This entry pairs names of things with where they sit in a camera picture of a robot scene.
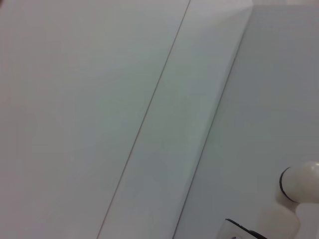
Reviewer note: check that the white robot head camera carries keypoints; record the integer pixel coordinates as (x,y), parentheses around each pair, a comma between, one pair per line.
(239,230)

